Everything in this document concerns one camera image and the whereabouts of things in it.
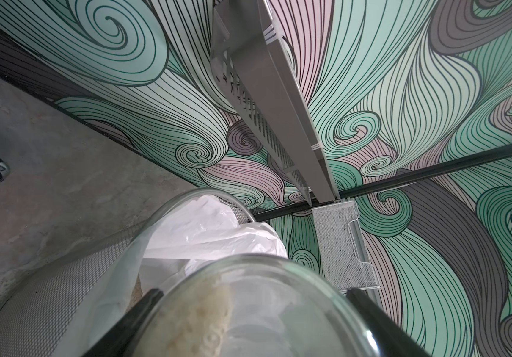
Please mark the white plastic bin liner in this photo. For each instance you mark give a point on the white plastic bin liner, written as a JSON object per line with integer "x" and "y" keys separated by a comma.
{"x": 186, "y": 233}

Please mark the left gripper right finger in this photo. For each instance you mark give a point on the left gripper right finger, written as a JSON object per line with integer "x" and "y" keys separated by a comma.
{"x": 390, "y": 339}

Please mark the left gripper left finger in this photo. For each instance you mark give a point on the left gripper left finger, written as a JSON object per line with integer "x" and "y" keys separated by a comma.
{"x": 116, "y": 341}

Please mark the jar with beige lid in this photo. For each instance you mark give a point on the jar with beige lid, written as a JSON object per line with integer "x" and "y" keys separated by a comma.
{"x": 254, "y": 305}

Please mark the clear acrylic wall holder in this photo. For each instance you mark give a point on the clear acrylic wall holder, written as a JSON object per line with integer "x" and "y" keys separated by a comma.
{"x": 346, "y": 264}

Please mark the silver mesh waste bin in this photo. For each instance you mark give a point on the silver mesh waste bin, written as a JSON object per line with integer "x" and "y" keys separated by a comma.
{"x": 68, "y": 305}

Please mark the black perforated wall shelf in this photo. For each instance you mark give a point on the black perforated wall shelf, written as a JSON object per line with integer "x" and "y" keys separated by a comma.
{"x": 250, "y": 65}

